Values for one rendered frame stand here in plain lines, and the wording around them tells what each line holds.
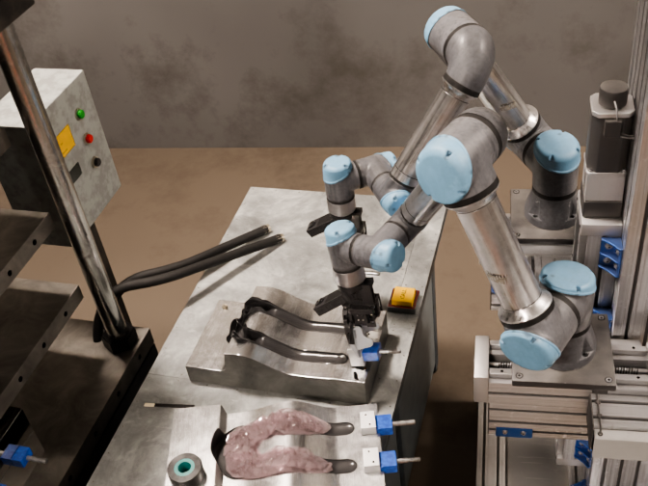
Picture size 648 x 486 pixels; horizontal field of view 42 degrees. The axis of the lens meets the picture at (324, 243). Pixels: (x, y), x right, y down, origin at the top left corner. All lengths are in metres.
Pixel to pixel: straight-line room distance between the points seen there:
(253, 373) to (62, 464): 0.54
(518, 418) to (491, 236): 0.61
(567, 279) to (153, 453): 1.11
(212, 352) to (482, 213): 0.98
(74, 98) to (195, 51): 2.10
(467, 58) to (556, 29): 2.24
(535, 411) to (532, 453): 0.76
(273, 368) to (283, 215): 0.78
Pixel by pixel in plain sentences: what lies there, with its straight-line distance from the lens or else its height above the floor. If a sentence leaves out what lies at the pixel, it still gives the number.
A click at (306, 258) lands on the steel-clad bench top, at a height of 0.80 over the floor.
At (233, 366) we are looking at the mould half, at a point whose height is 0.88.
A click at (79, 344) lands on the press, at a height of 0.78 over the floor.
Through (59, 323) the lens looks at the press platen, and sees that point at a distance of 2.33.
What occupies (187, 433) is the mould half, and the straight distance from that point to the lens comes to 2.09.
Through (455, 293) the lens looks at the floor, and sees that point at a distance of 3.63.
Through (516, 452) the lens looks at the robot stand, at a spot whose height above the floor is 0.21.
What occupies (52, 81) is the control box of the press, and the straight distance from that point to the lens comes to 2.45.
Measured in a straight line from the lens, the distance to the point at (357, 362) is 2.15.
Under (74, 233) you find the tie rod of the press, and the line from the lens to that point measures 2.25.
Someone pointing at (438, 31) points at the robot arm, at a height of 1.60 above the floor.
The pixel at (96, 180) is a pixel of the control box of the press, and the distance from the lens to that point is 2.54.
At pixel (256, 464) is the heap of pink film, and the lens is 2.02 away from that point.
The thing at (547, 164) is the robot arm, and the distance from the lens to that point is 2.22.
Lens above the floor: 2.50
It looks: 39 degrees down
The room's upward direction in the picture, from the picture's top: 8 degrees counter-clockwise
